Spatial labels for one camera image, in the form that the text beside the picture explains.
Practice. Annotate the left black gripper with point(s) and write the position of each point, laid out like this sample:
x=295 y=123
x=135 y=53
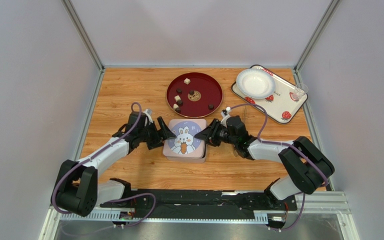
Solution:
x=164 y=133

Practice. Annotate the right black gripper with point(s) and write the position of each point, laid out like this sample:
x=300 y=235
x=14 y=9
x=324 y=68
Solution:
x=214 y=134

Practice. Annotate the silver tin lid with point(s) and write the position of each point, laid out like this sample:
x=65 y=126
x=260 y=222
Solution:
x=185 y=143

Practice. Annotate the square tin box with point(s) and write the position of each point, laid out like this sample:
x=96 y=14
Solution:
x=185 y=159

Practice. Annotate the metal tongs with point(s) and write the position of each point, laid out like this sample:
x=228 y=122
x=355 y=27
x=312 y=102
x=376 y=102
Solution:
x=236 y=153

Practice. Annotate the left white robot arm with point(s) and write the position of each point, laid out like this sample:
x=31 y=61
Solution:
x=77 y=190

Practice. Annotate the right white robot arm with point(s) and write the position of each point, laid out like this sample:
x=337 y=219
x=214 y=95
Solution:
x=307 y=167

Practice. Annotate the dark chocolate tray right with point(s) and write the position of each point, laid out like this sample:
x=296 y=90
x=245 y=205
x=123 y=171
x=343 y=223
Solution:
x=211 y=106

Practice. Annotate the dark chocolate beside left white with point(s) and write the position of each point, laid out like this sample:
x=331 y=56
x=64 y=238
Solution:
x=180 y=102

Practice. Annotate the white square chocolate left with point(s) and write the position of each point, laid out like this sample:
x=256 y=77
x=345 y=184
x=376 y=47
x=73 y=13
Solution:
x=177 y=98

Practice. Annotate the white square chocolate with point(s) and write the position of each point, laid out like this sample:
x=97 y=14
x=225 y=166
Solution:
x=177 y=98
x=187 y=81

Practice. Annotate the dark round chocolate left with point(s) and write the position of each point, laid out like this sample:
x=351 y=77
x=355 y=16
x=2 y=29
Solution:
x=179 y=90

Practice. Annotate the white square chocolate top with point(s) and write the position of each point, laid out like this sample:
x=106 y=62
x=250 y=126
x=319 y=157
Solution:
x=187 y=81

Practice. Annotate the red round tray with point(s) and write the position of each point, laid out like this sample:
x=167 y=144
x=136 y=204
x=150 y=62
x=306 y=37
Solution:
x=207 y=90

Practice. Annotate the white paper bowl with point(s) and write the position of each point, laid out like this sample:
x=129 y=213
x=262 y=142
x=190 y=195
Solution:
x=255 y=83

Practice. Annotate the strawberry pattern tray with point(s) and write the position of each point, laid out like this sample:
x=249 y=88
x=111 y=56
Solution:
x=280 y=106

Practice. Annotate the clear plastic cup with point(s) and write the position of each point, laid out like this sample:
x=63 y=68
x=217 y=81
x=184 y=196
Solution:
x=299 y=91

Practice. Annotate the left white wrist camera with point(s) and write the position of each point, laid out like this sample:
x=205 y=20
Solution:
x=148 y=112

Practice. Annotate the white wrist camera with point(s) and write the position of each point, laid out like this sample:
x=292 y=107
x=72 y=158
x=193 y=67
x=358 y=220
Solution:
x=225 y=115
x=148 y=112

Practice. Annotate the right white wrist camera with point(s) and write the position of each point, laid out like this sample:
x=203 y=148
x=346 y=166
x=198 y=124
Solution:
x=225 y=115

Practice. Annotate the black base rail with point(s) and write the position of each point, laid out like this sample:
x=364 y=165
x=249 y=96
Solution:
x=200 y=204

